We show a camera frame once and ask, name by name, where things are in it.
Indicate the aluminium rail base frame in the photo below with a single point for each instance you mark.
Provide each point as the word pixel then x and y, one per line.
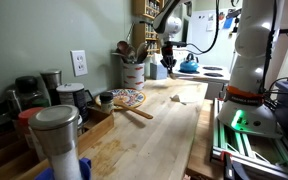
pixel 247 146

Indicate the light blue tissue box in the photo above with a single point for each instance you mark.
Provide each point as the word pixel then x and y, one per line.
pixel 157 71

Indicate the grey metal spoon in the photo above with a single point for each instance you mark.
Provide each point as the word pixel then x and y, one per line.
pixel 130 52

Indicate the wooden wall spice rack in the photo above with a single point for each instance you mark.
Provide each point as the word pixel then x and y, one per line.
pixel 140 36
pixel 149 9

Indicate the black clamp red tip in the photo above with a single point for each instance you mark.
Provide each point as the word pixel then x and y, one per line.
pixel 230 170

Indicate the wooden flat spatula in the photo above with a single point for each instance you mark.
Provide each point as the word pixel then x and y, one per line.
pixel 137 111

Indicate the blue plastic holder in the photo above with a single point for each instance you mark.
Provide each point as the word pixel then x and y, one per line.
pixel 85 166

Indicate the white tissue sheet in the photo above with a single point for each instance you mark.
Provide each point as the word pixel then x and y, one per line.
pixel 156 58

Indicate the colourful floral ceramic plate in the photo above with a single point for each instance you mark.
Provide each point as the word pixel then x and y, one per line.
pixel 130 95

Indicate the white electric stove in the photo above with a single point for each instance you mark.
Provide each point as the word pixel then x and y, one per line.
pixel 200 76

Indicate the large black lid jar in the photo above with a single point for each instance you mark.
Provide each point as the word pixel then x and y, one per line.
pixel 27 91

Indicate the red lid spice jar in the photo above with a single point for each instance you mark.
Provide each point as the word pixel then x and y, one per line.
pixel 25 121

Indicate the blue paper note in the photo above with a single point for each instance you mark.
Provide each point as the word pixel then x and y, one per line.
pixel 228 22

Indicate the blue kettle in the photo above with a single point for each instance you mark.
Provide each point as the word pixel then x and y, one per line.
pixel 188 66

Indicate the steel lid spice jar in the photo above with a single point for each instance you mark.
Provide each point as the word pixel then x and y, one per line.
pixel 51 81

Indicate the wooden spice tray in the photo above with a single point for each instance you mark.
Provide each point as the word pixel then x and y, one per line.
pixel 97 128

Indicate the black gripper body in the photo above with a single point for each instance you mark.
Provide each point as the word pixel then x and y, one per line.
pixel 168 50

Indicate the white wall power outlet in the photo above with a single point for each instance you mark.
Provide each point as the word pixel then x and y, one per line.
pixel 79 62

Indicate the steel salt grinder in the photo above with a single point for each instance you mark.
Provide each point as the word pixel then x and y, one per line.
pixel 55 133

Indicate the silver lid spice jar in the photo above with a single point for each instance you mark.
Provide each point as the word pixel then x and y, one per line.
pixel 80 124

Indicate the white refrigerator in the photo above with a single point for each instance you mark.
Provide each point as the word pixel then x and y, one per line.
pixel 204 36

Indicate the small bottle black cap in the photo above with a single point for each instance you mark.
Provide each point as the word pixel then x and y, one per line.
pixel 106 101

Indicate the brown round ladle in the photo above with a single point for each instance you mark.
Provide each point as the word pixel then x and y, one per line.
pixel 122 46

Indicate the wooden cooking utensil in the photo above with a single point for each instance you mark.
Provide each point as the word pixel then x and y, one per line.
pixel 141 50

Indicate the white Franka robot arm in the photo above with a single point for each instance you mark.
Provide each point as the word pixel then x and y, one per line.
pixel 250 66

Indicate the thin silver top bottle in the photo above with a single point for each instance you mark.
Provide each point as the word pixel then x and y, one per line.
pixel 13 101

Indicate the white container red fish print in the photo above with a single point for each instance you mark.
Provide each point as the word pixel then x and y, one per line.
pixel 133 78

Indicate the crumpled white paper towel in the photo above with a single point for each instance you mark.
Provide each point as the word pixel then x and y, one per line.
pixel 175 98

